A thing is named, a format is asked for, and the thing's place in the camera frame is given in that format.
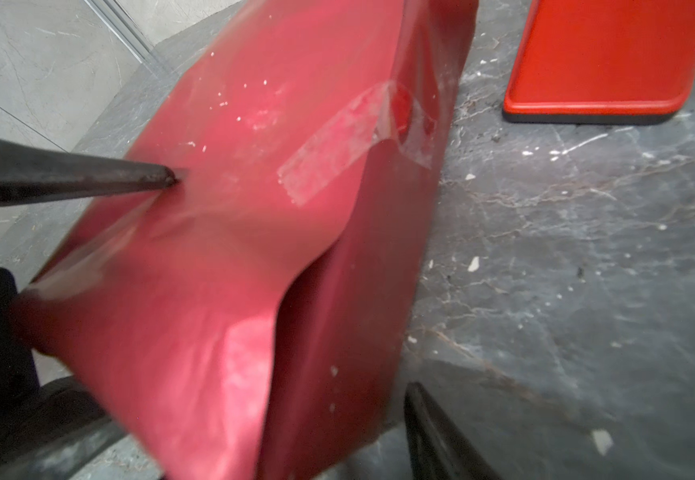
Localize clear adhesive tape strip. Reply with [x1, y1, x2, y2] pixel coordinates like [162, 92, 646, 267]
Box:
[278, 81, 437, 206]

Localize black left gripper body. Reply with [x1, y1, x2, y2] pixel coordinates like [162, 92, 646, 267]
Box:
[0, 268, 126, 479]

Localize red tape dispenser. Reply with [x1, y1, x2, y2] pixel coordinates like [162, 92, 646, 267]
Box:
[503, 0, 695, 125]

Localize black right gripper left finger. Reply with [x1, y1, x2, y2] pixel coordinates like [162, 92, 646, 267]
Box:
[0, 139, 178, 207]

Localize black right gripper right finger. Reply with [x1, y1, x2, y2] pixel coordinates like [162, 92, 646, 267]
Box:
[403, 382, 503, 480]

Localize dark red wrapping paper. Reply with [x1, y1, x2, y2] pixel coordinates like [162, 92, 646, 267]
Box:
[11, 1, 477, 479]

